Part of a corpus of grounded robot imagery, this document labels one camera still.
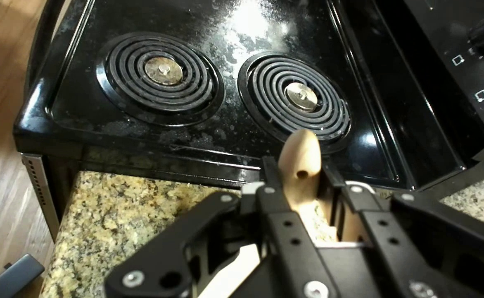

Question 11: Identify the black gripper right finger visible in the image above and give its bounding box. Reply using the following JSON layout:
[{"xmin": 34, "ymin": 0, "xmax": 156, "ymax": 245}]
[{"xmin": 321, "ymin": 164, "xmax": 484, "ymax": 298}]

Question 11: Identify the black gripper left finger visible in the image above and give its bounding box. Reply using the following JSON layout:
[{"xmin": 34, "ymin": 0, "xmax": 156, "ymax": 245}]
[{"xmin": 103, "ymin": 156, "xmax": 341, "ymax": 298}]

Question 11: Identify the wooden spatula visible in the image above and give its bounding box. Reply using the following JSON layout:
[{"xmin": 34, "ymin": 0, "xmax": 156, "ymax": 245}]
[{"xmin": 277, "ymin": 130, "xmax": 343, "ymax": 247}]

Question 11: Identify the black coil burner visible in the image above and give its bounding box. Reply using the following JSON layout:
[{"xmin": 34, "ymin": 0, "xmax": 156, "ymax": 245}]
[
  {"xmin": 237, "ymin": 52, "xmax": 358, "ymax": 149},
  {"xmin": 95, "ymin": 30, "xmax": 227, "ymax": 128}
]

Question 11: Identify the black electric stove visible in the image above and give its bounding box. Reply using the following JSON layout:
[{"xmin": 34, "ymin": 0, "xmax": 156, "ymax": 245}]
[{"xmin": 12, "ymin": 0, "xmax": 484, "ymax": 241}]

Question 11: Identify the dark gray stand leg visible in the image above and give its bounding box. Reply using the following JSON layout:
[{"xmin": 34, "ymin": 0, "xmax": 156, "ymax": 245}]
[{"xmin": 0, "ymin": 254, "xmax": 47, "ymax": 298}]

